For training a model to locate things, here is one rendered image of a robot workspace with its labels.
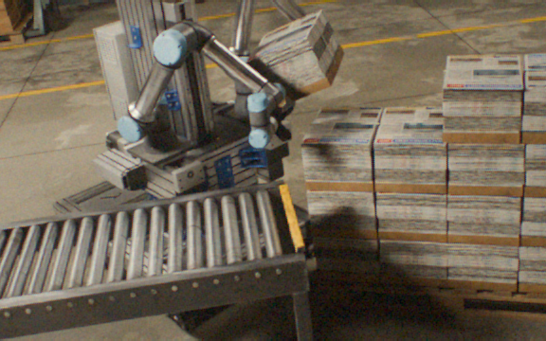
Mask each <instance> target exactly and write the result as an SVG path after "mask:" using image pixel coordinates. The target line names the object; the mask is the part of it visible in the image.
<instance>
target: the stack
mask: <svg viewBox="0 0 546 341"><path fill-rule="evenodd" d="M383 111H384V113H383ZM444 120H445V116H444V112H443V107H391V108H385V110H383V107H322V108H320V109H319V111H318V113H317V115H316V117H315V119H314V121H313V123H310V128H309V129H308V131H307V133H306V135H305V136H304V138H303V140H302V142H301V144H300V147H301V152H302V158H303V159H302V160H303V161H302V162H303V163H302V164H303V169H304V177H305V181H306V182H335V183H366V184H373V181H374V178H375V183H376V184H417V185H446V183H447V176H448V168H449V171H450V175H449V176H448V180H449V185H450V186H469V187H498V186H506V187H521V185H523V184H524V186H525V187H532V188H546V144H533V143H521V131H519V144H511V143H443V128H444ZM311 124H312V126H311ZM306 195H307V202H308V203H307V204H308V206H309V208H308V209H309V217H310V225H311V227H312V228H321V229H351V230H371V231H376V230H377V227H378V223H379V228H378V232H393V231H402V232H422V233H440V234H446V232H447V234H457V235H480V236H498V237H513V238H518V237H519V246H508V245H491V244H473V243H455V242H421V241H402V240H378V237H377V240H376V239H353V238H330V237H313V243H314V246H313V252H314V258H315V259H316V260H315V262H316V264H317V269H316V271H317V272H343V273H355V274H366V275H378V276H379V273H380V271H381V276H398V277H415V278H441V279H446V277H447V279H457V280H469V281H481V282H494V283H509V284H517V290H518V289H519V284H520V283H528V284H540V285H546V247H538V246H523V245H521V244H520V232H521V237H529V238H544V239H546V197H524V194H523V187H522V196H507V195H470V194H460V195H448V184H447V192H446V194H425V193H389V192H375V188H374V192H351V191H321V190H307V194H306ZM447 223H448V227H447ZM447 267H448V270H447ZM447 272H448V275H447ZM317 287H318V304H324V305H336V306H348V307H359V308H371V309H383V310H395V311H406V312H417V313H429V314H452V315H458V314H464V315H475V316H486V317H498V318H510V319H522V320H533V321H544V322H546V314H538V313H526V312H515V311H503V310H490V309H479V308H470V309H467V308H465V307H464V299H465V298H470V299H483V300H487V299H495V300H508V301H520V302H534V303H545V304H546V294H544V293H532V292H527V293H528V295H526V294H513V293H512V291H502V292H501V291H492V293H487V292H477V290H475V289H462V288H448V287H447V285H446V287H437V286H422V285H407V284H391V283H381V279H380V281H379V283H377V282H365V281H352V280H340V279H328V278H317ZM453 289H454V290H453ZM350 290H356V291H369V292H381V293H395V294H407V295H419V296H429V299H430V306H429V305H417V304H407V303H394V302H382V301H370V300H357V299H351V297H350Z"/></svg>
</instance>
